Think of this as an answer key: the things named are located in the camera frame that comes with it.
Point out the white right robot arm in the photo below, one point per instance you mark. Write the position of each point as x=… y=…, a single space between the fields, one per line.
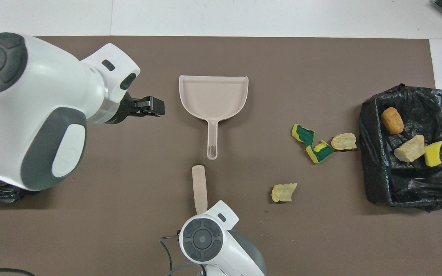
x=205 y=237

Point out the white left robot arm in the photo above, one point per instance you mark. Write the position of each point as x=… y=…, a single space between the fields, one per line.
x=33 y=96

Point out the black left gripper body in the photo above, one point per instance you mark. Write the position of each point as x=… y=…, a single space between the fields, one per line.
x=123 y=109

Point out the brown table mat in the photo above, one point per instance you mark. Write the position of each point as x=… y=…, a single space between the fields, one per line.
x=282 y=57

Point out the green yellow sponge piece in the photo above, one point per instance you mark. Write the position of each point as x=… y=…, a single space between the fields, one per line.
x=320 y=153
x=304 y=135

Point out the pale yellow crumpled foam lump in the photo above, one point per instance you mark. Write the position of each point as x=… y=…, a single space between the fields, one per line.
x=282 y=192

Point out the plain yellow sponge piece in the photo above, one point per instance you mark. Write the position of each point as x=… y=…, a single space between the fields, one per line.
x=433 y=154

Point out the beige plastic dustpan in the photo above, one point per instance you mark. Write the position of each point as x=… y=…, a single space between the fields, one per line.
x=213 y=96

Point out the beige angular foam chunk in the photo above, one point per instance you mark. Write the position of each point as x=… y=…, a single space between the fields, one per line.
x=409 y=149

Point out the beige hand brush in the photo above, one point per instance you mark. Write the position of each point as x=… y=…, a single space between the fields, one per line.
x=200 y=188

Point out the brown cracked bread roll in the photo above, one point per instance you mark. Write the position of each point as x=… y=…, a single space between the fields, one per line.
x=392 y=120

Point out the beige foam lump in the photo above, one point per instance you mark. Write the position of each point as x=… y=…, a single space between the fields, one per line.
x=343 y=141

